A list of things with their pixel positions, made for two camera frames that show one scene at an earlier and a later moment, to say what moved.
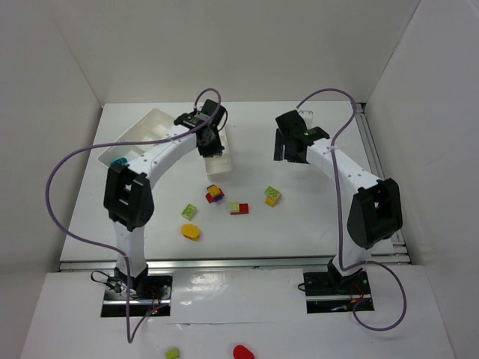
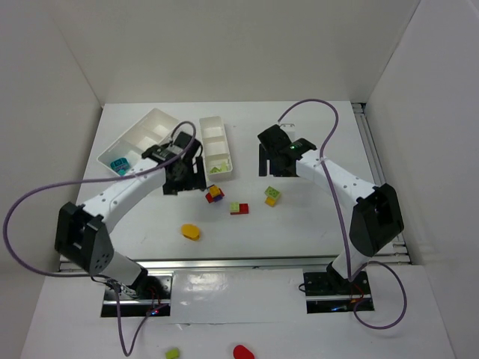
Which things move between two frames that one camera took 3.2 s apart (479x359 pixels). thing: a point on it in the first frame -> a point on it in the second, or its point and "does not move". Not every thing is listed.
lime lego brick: (188, 212) -> (224, 167)
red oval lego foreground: (241, 352) does not move
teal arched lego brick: (123, 160) does not move
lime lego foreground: (172, 354) does not move
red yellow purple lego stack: (214, 194) does not move
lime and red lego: (236, 208) does not move
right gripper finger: (278, 147) -> (263, 161)
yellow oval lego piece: (190, 231) does not move
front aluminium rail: (233, 264) does not move
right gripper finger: (290, 149) -> (275, 164)
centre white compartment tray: (220, 167) does not move
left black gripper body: (211, 148) -> (185, 187)
